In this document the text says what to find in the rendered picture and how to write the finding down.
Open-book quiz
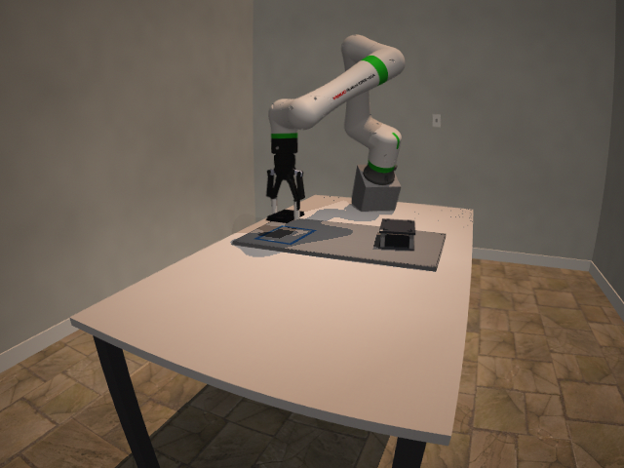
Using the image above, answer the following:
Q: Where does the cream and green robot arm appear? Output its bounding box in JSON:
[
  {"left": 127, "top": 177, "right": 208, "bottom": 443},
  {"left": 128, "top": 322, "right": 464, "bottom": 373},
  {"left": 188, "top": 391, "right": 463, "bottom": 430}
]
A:
[{"left": 268, "top": 34, "right": 405, "bottom": 185}]

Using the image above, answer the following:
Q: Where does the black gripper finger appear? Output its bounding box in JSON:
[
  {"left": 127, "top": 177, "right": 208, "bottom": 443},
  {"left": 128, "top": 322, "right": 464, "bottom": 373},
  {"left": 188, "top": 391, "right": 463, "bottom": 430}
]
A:
[
  {"left": 284, "top": 170, "right": 305, "bottom": 219},
  {"left": 266, "top": 170, "right": 282, "bottom": 214}
]

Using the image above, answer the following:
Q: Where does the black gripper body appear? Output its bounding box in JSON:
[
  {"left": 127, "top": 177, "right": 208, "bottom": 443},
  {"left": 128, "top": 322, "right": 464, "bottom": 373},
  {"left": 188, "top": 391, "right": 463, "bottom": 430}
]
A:
[{"left": 274, "top": 155, "right": 296, "bottom": 180}]

